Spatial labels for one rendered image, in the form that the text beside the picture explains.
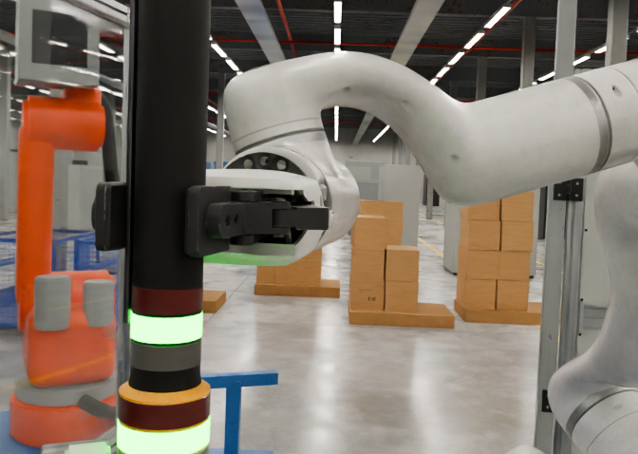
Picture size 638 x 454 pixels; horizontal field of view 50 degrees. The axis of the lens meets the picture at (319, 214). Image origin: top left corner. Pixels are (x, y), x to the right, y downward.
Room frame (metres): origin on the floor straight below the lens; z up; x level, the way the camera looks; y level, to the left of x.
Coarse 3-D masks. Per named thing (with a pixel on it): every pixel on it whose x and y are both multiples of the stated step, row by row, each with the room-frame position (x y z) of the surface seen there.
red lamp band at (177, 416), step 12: (120, 396) 0.31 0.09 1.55; (204, 396) 0.32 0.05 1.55; (120, 408) 0.31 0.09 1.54; (132, 408) 0.30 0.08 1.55; (144, 408) 0.30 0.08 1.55; (156, 408) 0.30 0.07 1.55; (168, 408) 0.30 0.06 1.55; (180, 408) 0.31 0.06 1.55; (192, 408) 0.31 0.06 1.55; (204, 408) 0.32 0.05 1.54; (120, 420) 0.31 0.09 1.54; (132, 420) 0.30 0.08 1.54; (144, 420) 0.30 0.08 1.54; (156, 420) 0.30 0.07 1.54; (168, 420) 0.30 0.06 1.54; (180, 420) 0.31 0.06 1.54; (192, 420) 0.31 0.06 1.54
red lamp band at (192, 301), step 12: (132, 288) 0.32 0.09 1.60; (132, 300) 0.32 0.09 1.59; (144, 300) 0.31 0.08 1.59; (156, 300) 0.31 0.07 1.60; (168, 300) 0.31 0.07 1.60; (180, 300) 0.31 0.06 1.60; (192, 300) 0.31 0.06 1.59; (144, 312) 0.31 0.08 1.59; (156, 312) 0.31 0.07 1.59; (168, 312) 0.31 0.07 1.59; (180, 312) 0.31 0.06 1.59; (192, 312) 0.31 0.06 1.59
